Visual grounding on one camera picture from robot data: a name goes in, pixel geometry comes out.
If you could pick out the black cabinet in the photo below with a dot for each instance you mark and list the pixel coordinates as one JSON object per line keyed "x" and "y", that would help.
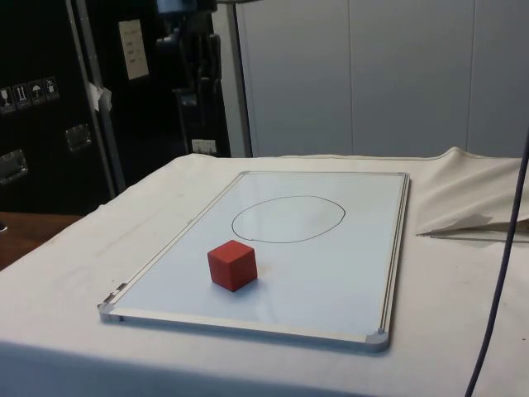
{"x": 41, "y": 49}

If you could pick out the red cube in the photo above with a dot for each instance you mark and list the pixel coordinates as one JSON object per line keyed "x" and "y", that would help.
{"x": 231, "y": 266}

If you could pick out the white whiteboard with metal frame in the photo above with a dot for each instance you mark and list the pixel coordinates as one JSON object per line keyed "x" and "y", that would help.
{"x": 330, "y": 264}

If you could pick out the pale locker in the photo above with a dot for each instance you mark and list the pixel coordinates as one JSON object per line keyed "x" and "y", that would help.
{"x": 500, "y": 74}
{"x": 297, "y": 78}
{"x": 409, "y": 78}

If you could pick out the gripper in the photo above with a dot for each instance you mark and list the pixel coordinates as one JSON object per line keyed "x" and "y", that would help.
{"x": 197, "y": 22}

